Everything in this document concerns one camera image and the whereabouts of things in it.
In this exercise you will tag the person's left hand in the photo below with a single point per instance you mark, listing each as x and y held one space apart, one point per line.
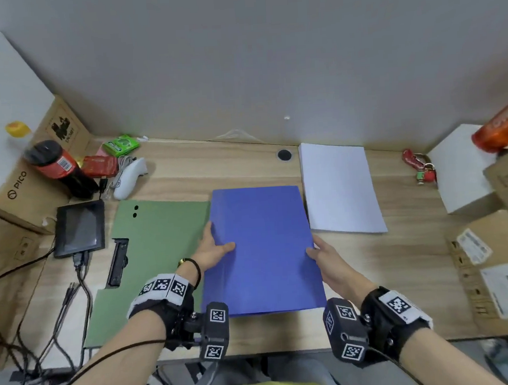
206 253

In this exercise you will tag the person's right hand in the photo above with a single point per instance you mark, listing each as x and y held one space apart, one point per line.
340 275

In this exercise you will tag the green paper folder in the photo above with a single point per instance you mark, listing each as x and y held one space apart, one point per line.
154 239

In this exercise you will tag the blue plastic folder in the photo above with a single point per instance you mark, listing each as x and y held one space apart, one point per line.
265 241

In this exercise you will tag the tidy white paper stack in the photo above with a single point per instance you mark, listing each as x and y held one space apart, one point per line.
339 189

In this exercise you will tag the person's left forearm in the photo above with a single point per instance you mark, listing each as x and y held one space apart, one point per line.
114 370

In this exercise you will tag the person's right forearm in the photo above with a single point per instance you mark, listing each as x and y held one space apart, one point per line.
445 363

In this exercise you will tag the white handheld controller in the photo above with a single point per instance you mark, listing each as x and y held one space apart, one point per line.
129 180

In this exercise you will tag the clear tape piece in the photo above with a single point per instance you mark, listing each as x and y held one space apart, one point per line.
237 135

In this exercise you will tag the small black tablet screen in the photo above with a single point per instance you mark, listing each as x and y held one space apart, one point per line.
79 229

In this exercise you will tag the green gum packet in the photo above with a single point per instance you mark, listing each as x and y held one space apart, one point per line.
121 145

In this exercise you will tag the red snack packet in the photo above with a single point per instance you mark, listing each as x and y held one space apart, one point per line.
100 166

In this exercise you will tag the gold foil wrapper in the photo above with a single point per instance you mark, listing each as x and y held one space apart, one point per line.
79 162

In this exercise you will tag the small white box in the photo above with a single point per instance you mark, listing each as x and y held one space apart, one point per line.
463 173

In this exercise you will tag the flat cardboard box with labels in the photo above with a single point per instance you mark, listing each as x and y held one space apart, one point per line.
505 235

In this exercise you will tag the red can with black lid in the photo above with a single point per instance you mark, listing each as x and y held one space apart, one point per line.
54 161

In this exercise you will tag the plain brown cardboard box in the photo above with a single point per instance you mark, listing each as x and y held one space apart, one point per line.
4 257

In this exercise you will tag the orange drink bottle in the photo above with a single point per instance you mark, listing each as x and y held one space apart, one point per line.
501 128

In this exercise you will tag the yellow bottle cap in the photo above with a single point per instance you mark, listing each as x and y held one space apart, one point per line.
17 128

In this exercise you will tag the brown box with white top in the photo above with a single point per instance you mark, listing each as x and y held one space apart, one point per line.
4 106

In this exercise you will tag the black wrist camera with markers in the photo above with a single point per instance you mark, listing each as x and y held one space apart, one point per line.
344 330
213 330

